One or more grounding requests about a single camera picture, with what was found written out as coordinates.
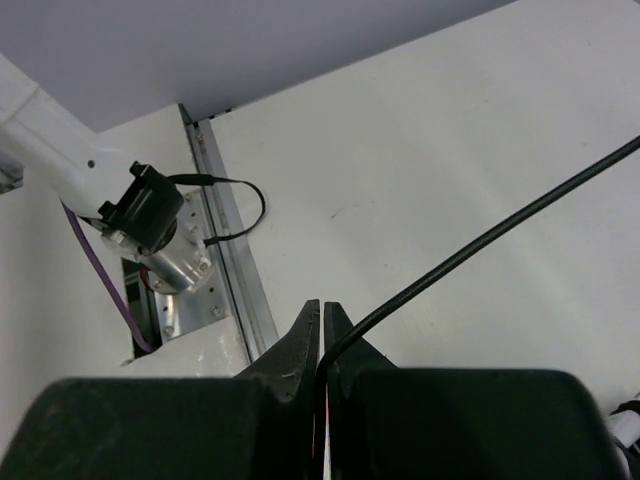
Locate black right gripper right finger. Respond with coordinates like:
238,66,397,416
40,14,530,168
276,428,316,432
323,300,629,480

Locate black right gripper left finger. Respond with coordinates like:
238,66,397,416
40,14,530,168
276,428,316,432
1,300,320,479

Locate thin black audio cable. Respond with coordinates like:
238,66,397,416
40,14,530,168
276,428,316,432
312,133,640,480

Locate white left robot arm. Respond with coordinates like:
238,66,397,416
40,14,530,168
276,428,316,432
1,58,213,294

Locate white and black headphones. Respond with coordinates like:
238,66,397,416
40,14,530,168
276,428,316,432
607,395,640,480

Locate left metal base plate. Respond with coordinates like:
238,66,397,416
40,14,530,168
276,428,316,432
146,190,229,344

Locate metal table edge rail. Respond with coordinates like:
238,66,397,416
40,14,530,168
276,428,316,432
178,104,278,362

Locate short black base cable left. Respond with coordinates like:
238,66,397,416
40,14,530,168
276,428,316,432
165,172,267,247

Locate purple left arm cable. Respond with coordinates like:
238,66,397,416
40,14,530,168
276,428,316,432
60,199,155,352

